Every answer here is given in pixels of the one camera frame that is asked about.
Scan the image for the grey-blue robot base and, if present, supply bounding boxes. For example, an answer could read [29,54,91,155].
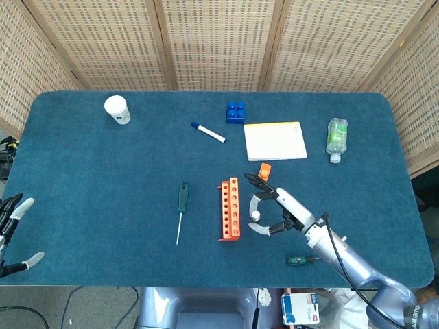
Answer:
[136,287,262,329]

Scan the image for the blue white cardboard box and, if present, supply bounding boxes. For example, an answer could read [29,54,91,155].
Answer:
[281,293,320,326]

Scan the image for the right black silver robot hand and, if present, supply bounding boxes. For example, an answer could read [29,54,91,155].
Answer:
[243,173,316,237]

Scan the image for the white perforated plate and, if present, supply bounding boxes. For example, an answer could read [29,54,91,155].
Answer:
[257,287,272,309]

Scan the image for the woven wicker folding screen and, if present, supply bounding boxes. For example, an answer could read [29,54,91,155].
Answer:
[0,0,439,180]

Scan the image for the long teal black screwdriver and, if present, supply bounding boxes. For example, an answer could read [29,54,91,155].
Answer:
[176,182,190,246]

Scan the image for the orange test tube rack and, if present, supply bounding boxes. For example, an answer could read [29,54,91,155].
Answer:
[217,177,242,243]

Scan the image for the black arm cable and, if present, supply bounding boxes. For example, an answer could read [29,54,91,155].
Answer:
[320,212,412,329]

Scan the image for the white yellow-edged notepad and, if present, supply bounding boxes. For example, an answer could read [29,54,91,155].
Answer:
[243,121,308,162]

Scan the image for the blue carpet table cover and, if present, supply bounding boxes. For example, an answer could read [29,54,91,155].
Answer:
[0,90,436,288]

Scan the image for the short green black screwdriver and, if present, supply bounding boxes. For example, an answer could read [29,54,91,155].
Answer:
[286,254,324,267]

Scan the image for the blue capped white marker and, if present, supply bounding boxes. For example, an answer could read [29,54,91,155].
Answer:
[191,121,227,144]

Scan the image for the clear green-label plastic bottle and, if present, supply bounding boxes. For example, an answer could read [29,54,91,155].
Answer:
[324,117,348,164]

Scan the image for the small orange purple building block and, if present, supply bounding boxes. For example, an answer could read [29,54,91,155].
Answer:
[257,162,273,182]

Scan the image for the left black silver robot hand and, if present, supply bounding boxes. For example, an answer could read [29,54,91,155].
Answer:
[0,193,46,278]

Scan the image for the blue four-stud building block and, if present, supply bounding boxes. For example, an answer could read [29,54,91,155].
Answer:
[225,101,247,125]

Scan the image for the white floral paper cup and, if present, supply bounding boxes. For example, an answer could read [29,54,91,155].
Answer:
[104,95,132,125]

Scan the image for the black floor cable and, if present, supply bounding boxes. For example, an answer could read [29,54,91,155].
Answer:
[0,305,49,329]
[60,286,140,329]

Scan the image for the white crumpled cloth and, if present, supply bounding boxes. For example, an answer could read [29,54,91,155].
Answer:
[317,287,371,329]

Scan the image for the black equipment with cables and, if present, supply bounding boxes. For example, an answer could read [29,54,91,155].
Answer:
[0,136,19,182]

